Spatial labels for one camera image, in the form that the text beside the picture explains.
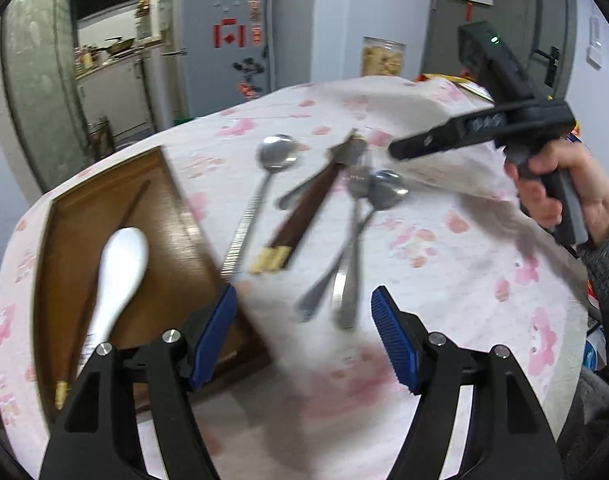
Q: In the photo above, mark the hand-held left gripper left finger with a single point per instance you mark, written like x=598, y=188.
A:
x=214, y=336

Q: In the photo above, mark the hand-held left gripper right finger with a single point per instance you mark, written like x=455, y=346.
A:
x=392, y=336

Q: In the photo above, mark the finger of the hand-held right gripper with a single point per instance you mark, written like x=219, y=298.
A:
x=434, y=137

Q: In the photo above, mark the metal fork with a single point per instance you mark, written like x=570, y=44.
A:
x=353, y=260

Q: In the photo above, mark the wooden utensil tray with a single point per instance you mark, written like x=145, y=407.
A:
x=174, y=240

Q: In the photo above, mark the white ceramic spoon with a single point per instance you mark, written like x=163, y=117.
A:
x=122, y=265

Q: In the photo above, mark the dark chopstick gold end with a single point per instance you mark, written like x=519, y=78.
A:
x=129, y=212
x=309, y=210
x=297, y=220

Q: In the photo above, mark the small metal spoon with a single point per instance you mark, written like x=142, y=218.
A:
x=297, y=194

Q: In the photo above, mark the person's right hand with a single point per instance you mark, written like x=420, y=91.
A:
x=594, y=195

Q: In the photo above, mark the snack packets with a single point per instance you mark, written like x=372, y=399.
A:
x=459, y=82

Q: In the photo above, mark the grey door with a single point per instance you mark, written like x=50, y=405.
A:
x=514, y=5

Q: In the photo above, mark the clear snack jar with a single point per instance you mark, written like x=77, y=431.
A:
x=383, y=57

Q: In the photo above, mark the blue and white box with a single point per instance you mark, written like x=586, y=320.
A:
x=591, y=352

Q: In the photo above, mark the grey cloth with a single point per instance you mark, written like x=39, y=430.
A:
x=591, y=410

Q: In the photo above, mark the small metal bin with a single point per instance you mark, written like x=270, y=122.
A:
x=100, y=137

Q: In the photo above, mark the grey refrigerator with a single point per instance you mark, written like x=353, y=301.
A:
x=209, y=75

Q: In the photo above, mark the white kitchen counter cabinet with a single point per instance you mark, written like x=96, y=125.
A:
x=122, y=95

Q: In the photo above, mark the wok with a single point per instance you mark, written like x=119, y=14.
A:
x=120, y=45

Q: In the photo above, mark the frosted green glass door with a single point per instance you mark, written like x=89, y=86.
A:
x=39, y=85

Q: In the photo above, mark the white light switch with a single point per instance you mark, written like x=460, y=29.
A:
x=595, y=45

